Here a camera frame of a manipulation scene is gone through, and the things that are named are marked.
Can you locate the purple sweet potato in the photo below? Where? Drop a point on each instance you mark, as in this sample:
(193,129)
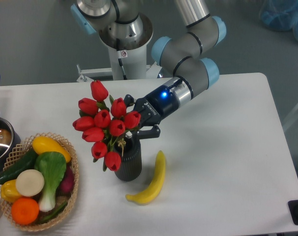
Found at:
(67,184)

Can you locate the yellow banana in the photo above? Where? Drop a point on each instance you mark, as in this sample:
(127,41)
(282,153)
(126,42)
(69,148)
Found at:
(152,191)

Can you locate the dark grey ribbed vase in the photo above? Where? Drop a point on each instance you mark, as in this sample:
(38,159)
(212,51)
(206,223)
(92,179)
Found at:
(131,164)

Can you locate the green bok choy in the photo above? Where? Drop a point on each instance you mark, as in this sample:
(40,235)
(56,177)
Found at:
(52,166)

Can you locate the green chili pepper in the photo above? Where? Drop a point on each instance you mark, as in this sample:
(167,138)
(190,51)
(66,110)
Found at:
(53,214)

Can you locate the red tulip bouquet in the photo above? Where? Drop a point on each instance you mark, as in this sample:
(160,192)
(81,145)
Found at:
(103,121)

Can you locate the dark green cucumber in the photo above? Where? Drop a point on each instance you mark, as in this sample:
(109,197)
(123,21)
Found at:
(26,162)

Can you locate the yellow bell pepper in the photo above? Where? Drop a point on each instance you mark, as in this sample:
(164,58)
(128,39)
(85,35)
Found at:
(9,192)

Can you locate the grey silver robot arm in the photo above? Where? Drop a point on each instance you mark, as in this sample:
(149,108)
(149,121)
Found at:
(126,32)

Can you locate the white round radish slice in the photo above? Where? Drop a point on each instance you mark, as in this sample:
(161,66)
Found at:
(30,182)

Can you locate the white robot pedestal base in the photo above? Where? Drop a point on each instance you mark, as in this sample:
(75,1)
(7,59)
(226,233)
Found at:
(127,59)

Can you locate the woven wicker basket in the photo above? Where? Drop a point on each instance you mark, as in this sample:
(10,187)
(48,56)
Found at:
(64,201)

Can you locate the blue plastic bag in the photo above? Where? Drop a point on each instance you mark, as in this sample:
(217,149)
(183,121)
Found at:
(280,15)

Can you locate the orange fruit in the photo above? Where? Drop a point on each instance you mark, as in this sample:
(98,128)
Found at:
(24,211)

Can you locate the yellow squash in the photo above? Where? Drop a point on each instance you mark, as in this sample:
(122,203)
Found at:
(43,144)

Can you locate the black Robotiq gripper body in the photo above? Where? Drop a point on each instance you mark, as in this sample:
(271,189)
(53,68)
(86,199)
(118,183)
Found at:
(156,106)

